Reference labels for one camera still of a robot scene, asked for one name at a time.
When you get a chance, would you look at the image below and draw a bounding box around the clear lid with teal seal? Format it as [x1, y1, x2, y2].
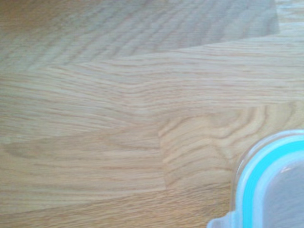
[206, 129, 304, 228]

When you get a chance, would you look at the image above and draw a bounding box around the clear plastic container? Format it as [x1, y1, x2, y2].
[229, 152, 247, 214]

